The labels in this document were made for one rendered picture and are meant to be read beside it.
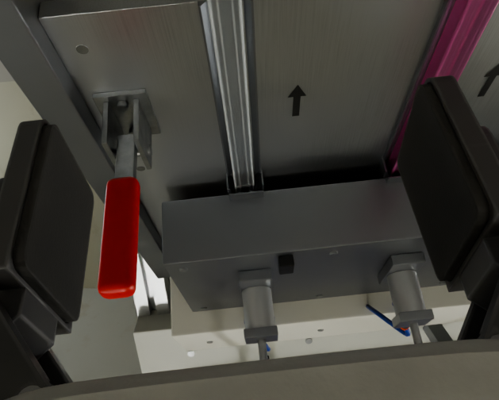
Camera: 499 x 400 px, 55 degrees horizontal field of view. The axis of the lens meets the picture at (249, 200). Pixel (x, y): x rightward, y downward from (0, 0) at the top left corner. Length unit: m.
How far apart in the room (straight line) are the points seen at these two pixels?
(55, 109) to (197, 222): 0.12
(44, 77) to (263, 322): 0.21
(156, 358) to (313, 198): 0.31
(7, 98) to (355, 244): 3.92
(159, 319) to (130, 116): 0.33
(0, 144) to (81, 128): 4.05
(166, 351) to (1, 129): 3.79
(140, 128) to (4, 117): 3.98
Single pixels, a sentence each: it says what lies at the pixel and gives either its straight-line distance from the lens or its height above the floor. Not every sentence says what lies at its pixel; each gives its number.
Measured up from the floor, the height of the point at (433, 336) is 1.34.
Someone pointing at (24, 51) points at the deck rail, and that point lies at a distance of 0.23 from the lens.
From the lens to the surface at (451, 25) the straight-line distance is 0.26.
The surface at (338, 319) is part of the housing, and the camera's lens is 0.45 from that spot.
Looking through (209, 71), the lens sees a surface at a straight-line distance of 0.25.
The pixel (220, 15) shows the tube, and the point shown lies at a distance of 0.21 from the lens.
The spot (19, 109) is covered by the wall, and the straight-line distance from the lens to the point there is 4.13.
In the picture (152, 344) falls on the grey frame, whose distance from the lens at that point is 0.56.
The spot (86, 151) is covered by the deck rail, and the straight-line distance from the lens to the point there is 0.29.
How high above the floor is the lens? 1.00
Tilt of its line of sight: 21 degrees up
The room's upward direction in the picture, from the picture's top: 174 degrees clockwise
